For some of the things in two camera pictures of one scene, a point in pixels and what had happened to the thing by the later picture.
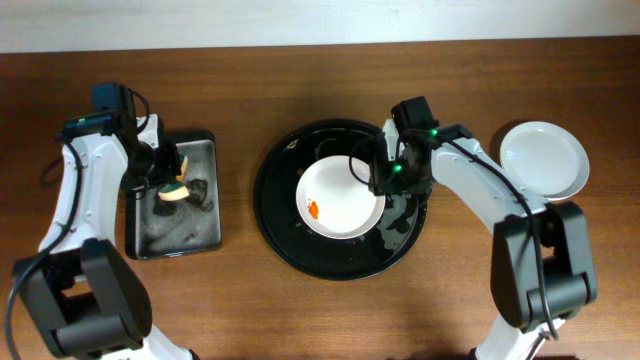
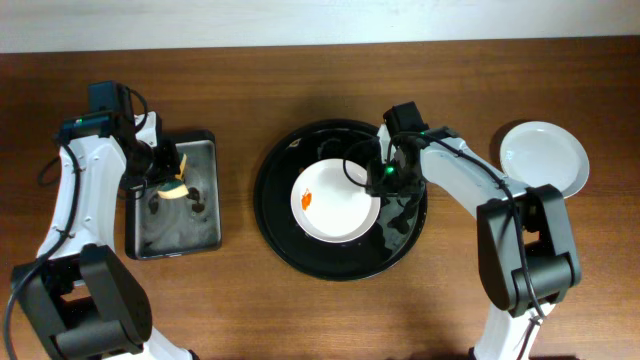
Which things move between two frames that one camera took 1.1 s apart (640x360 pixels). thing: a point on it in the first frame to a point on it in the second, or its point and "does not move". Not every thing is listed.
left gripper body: x=163 y=170 does not move
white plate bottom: x=333 y=203 does not move
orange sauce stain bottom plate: x=314 y=210 to x=306 y=199
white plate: x=545 y=158 does not move
